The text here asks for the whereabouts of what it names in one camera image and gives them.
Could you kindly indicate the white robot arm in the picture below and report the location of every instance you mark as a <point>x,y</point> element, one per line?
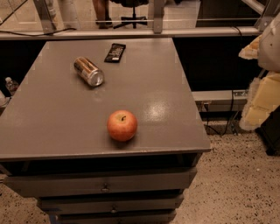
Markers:
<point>269,47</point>

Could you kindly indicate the person's legs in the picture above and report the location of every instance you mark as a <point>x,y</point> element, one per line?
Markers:
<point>101,8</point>

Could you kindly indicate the orange drink can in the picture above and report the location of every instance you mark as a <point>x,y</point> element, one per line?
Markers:
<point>88,71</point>

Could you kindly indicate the top grey drawer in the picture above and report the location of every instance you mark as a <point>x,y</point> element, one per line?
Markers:
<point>101,182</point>

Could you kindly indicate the black snack packet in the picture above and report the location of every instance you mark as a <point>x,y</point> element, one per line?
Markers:
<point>115,53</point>

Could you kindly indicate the red apple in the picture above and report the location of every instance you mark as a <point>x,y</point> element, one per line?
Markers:
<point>122,125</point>

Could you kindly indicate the grey metal frame rail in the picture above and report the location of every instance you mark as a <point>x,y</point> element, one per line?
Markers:
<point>68,34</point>

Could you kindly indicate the middle grey drawer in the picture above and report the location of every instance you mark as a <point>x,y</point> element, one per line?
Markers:
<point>112,205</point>

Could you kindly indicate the black office chair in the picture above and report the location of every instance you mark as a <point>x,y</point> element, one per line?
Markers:
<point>134,20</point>

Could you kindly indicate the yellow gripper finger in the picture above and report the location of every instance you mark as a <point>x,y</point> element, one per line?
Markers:
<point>263,99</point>
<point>250,51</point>

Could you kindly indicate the grey metal base beam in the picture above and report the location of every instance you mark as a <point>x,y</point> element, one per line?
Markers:
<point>220,101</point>

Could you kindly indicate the grey drawer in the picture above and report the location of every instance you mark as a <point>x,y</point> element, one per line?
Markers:
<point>112,205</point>
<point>101,182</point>
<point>134,217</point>

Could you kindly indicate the grey drawer cabinet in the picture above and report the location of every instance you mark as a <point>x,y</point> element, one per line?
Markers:
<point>57,124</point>

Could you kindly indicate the bottom grey drawer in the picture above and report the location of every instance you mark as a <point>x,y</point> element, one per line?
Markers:
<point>134,217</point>

